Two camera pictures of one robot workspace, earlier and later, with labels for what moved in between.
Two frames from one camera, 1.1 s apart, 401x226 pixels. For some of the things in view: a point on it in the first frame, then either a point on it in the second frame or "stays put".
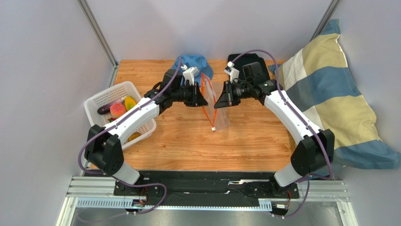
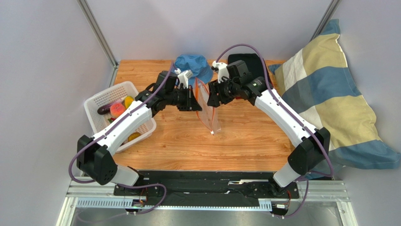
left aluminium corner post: [97, 29] stays put
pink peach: [117, 110] stays put
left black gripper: [196, 99] → [191, 103]
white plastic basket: [118, 93] stays put
